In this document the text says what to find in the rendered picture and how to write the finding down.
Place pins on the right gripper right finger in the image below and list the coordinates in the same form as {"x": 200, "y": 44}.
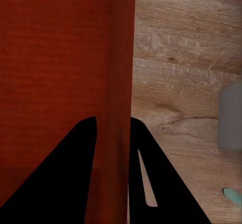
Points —
{"x": 176, "y": 204}

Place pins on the storage box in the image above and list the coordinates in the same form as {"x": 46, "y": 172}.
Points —
{"x": 63, "y": 61}

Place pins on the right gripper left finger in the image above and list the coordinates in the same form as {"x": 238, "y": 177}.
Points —
{"x": 57, "y": 191}

